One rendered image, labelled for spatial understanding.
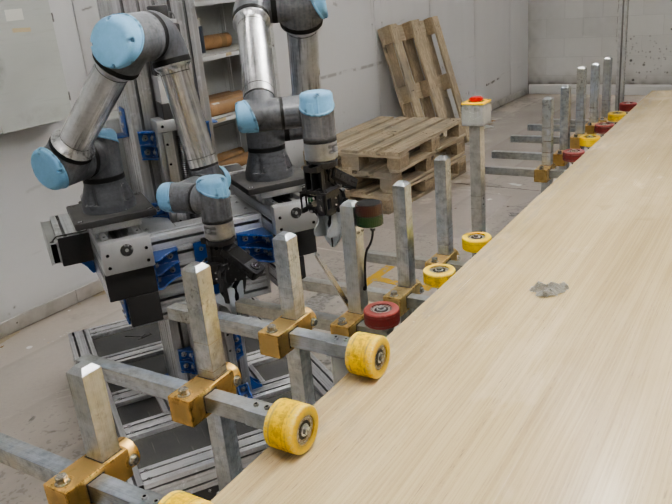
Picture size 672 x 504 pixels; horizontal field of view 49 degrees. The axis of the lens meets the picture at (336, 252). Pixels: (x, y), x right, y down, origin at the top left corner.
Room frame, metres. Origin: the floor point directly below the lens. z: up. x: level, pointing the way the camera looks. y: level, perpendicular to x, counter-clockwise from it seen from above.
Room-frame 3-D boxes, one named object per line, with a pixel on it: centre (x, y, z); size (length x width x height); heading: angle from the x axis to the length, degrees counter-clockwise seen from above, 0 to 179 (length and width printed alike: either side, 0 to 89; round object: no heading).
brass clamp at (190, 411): (1.11, 0.25, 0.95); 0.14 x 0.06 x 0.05; 147
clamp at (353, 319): (1.53, -0.03, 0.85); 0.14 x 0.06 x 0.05; 147
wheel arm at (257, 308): (1.58, 0.08, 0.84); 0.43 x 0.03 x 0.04; 57
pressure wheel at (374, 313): (1.47, -0.09, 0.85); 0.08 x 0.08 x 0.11
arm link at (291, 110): (1.71, 0.04, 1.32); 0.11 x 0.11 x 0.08; 4
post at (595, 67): (3.43, -1.28, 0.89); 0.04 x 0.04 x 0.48; 57
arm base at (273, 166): (2.24, 0.18, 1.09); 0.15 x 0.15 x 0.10
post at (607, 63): (3.64, -1.42, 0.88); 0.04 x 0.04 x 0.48; 57
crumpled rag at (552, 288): (1.49, -0.47, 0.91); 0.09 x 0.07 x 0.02; 91
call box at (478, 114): (2.18, -0.46, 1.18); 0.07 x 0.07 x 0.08; 57
